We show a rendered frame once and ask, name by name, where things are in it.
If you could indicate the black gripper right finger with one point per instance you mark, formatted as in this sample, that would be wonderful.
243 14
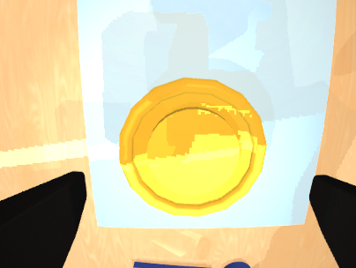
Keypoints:
334 205

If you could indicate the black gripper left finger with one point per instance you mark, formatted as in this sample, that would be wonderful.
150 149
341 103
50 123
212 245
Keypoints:
38 225

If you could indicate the yellow plate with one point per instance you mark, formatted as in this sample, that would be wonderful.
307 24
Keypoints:
192 147

